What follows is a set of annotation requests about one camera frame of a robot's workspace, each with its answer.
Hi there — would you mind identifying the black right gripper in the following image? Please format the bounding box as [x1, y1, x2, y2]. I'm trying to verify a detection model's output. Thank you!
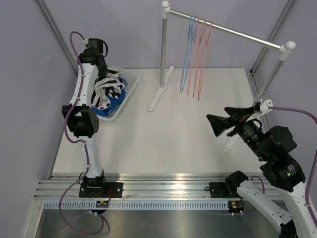
[207, 105, 269, 160]

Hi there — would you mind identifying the black white striped tank top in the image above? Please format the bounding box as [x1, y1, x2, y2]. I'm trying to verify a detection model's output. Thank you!
[91, 63, 126, 110]

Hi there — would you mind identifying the bright blue tank top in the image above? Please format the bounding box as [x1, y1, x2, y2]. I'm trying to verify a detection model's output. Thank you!
[92, 78, 128, 118]

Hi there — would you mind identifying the pink hanger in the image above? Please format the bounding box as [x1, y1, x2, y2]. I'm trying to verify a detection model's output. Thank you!
[197, 21, 212, 101]
[187, 16, 200, 95]
[192, 19, 207, 98]

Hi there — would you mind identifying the light blue wire hanger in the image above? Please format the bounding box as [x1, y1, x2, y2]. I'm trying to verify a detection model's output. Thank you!
[179, 14, 194, 94]

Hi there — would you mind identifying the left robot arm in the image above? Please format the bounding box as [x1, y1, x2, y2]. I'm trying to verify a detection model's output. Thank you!
[62, 38, 112, 198]

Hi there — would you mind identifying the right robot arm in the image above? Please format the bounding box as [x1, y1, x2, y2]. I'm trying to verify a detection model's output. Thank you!
[207, 103, 317, 238]

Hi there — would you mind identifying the white plastic perforated basket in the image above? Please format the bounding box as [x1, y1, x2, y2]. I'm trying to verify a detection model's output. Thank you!
[92, 66, 139, 121]

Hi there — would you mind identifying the metal clothes rack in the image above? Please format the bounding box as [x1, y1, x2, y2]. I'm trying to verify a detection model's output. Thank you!
[145, 1, 296, 155]

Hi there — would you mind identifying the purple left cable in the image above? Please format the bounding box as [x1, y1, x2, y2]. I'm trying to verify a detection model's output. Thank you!
[58, 31, 111, 235]

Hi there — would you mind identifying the purple cable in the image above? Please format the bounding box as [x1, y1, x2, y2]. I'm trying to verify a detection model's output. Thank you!
[204, 106, 317, 216]
[58, 31, 111, 235]

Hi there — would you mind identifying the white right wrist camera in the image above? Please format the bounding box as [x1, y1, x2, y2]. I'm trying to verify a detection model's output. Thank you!
[246, 98, 273, 121]

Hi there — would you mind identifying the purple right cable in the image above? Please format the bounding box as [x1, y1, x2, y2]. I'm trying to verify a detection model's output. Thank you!
[204, 106, 317, 216]

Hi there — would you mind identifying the metal corner frame post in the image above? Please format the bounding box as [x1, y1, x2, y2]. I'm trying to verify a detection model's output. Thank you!
[35, 0, 78, 73]

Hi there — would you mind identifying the right rear frame post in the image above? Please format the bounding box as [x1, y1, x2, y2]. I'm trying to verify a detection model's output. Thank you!
[250, 0, 297, 76]

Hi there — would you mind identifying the aluminium mounting rail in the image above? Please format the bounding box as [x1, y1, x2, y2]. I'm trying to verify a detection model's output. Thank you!
[34, 173, 229, 200]

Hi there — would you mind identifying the white slotted cable duct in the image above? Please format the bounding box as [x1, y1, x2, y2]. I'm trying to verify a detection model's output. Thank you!
[44, 200, 229, 211]

